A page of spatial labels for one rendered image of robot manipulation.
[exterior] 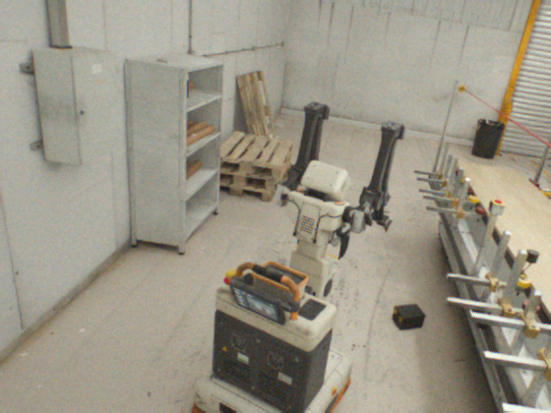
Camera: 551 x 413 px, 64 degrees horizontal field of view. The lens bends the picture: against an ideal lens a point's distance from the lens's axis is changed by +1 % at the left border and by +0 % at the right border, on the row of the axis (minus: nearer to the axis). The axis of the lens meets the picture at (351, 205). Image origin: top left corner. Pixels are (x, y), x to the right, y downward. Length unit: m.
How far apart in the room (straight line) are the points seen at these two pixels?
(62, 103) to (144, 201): 1.31
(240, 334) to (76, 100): 1.54
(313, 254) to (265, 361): 0.55
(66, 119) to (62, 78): 0.22
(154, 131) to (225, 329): 1.93
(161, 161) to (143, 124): 0.31
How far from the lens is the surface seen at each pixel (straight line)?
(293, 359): 2.06
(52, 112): 2.90
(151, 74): 3.59
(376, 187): 2.14
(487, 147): 9.13
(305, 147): 2.29
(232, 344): 2.24
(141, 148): 3.76
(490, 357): 1.82
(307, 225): 2.11
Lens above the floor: 2.03
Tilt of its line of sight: 22 degrees down
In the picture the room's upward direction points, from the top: 10 degrees clockwise
